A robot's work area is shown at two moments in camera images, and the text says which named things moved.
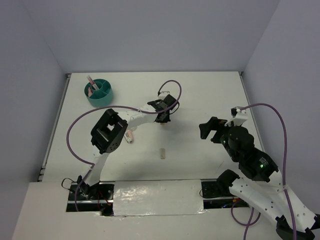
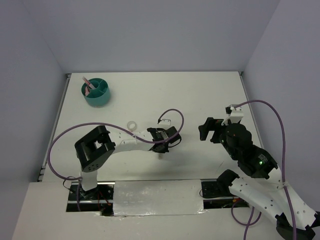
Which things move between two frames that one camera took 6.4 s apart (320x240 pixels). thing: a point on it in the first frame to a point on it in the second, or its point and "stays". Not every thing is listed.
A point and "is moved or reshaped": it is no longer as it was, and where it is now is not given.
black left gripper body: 165,118 to 163,150
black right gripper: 204,128 stays
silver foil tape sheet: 158,197 stays
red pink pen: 93,83 is moved or reshaped
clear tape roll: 133,128 stays
